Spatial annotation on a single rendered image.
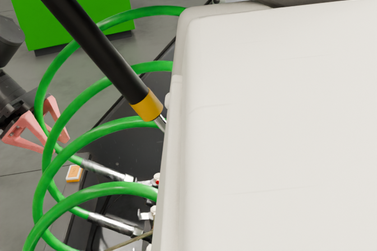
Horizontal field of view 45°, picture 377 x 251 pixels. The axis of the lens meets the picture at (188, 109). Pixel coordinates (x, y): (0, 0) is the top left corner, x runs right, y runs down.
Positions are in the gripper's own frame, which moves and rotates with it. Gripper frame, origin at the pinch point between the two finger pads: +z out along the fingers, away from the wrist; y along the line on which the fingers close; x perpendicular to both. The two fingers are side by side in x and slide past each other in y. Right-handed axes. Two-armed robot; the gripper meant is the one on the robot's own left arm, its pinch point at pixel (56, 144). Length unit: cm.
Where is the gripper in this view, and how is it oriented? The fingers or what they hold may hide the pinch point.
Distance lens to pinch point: 78.8
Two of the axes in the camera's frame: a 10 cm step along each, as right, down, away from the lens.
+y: 2.4, -3.6, 9.0
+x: -6.6, 6.3, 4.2
